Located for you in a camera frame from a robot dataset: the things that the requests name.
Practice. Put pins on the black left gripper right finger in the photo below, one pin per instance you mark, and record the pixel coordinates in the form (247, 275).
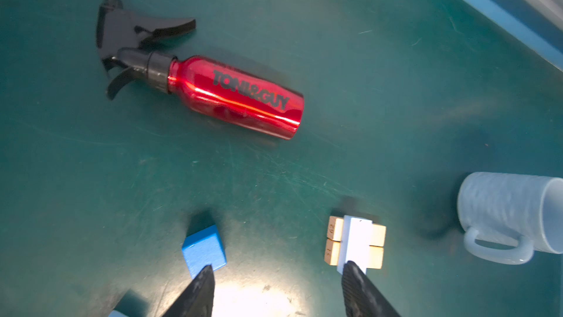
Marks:
(361, 297)

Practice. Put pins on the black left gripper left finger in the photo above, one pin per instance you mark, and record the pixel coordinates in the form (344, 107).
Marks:
(197, 299)

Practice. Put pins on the natural wood block 51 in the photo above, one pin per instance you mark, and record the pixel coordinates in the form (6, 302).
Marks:
(332, 254)

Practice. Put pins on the light blue long block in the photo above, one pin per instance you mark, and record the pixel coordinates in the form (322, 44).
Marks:
(356, 236)

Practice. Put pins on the natural wood block 62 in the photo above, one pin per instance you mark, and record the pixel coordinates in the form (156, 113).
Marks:
(335, 231)

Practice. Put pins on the dark blue wooden cube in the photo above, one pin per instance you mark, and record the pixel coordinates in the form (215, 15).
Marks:
(204, 248)

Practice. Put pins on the light blue wooden cube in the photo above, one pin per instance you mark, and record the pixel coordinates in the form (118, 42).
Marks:
(115, 313)

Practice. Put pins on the translucent plastic mug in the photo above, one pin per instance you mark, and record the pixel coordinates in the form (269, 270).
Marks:
(508, 217)

